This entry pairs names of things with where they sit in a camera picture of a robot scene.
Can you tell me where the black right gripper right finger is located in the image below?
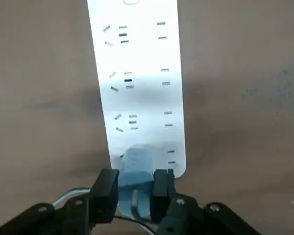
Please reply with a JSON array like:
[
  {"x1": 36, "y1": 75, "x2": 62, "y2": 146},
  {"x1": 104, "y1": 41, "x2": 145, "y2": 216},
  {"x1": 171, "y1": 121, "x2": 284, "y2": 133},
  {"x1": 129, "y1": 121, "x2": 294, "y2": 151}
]
[{"x1": 150, "y1": 168, "x2": 263, "y2": 235}]

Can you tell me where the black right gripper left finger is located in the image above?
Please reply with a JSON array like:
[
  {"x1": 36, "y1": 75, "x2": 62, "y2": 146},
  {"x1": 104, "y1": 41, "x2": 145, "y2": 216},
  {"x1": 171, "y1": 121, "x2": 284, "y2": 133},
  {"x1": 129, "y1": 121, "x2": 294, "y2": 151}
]
[{"x1": 0, "y1": 168, "x2": 120, "y2": 235}]

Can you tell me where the light blue phone charger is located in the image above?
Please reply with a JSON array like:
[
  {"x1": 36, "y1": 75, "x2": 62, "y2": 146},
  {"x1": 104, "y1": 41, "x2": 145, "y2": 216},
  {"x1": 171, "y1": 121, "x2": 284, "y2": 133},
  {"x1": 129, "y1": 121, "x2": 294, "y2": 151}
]
[{"x1": 117, "y1": 146, "x2": 154, "y2": 218}]

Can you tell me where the long white power strip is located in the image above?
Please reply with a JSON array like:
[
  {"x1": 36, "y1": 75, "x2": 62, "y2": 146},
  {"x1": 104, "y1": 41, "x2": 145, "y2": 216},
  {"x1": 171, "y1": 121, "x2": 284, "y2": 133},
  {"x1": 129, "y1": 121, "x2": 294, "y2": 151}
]
[{"x1": 86, "y1": 0, "x2": 188, "y2": 179}]

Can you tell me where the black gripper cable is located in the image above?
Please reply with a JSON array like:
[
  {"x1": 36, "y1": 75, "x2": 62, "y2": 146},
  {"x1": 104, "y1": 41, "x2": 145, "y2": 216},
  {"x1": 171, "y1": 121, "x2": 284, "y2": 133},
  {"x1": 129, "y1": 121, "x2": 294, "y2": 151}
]
[{"x1": 112, "y1": 214, "x2": 151, "y2": 222}]

